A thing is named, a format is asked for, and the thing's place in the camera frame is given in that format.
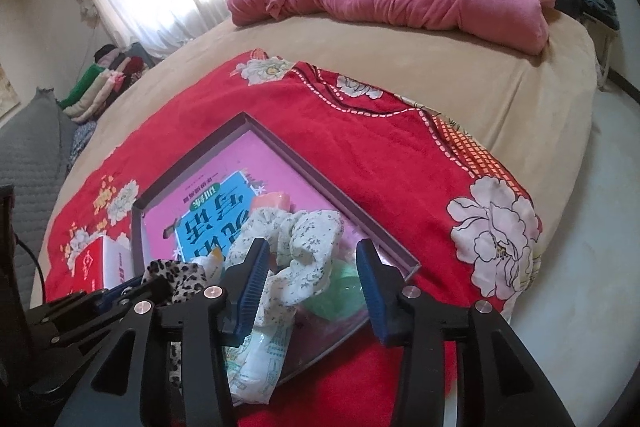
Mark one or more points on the white floral scrunchie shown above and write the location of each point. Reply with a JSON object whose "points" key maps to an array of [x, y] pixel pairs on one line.
{"points": [[300, 237]]}

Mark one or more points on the blue patterned pillow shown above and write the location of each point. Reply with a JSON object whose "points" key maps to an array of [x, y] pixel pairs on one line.
{"points": [[82, 142]]}

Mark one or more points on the green soft item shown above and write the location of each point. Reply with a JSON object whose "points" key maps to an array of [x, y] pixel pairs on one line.
{"points": [[335, 292]]}

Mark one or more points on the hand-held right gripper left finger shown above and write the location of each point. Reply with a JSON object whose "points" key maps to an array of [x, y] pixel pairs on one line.
{"points": [[252, 289]]}

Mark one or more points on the orange soft item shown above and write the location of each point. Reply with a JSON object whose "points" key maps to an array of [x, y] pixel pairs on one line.
{"points": [[272, 201]]}

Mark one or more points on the grey box with pink print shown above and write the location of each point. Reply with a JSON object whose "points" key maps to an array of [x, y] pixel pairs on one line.
{"points": [[210, 172]]}

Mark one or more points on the small white tissue packet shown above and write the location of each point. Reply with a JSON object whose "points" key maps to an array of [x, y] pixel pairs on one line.
{"points": [[257, 362]]}

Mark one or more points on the stack of folded clothes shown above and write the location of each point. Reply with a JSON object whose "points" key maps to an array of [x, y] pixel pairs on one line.
{"points": [[105, 82]]}

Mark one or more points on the red floral blanket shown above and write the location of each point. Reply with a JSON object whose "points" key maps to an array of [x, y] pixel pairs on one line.
{"points": [[380, 142]]}

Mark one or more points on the leopard print scrunchie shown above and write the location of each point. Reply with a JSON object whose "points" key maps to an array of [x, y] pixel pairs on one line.
{"points": [[175, 277]]}

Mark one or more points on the floral wall painting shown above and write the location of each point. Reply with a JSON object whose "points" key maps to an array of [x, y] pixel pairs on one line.
{"points": [[7, 92]]}

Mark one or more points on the grey quilted headboard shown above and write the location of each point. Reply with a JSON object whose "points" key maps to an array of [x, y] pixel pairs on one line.
{"points": [[35, 157]]}

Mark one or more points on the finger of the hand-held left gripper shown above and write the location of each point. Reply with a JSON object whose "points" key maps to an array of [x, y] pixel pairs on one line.
{"points": [[112, 294], [145, 292]]}

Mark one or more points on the red tissue pack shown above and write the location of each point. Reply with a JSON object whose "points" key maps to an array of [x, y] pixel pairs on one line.
{"points": [[97, 264]]}

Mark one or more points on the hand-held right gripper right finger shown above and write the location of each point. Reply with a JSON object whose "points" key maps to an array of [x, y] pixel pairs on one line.
{"points": [[372, 294]]}

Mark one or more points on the beige bed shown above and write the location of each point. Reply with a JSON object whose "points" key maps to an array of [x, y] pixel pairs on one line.
{"points": [[525, 82]]}

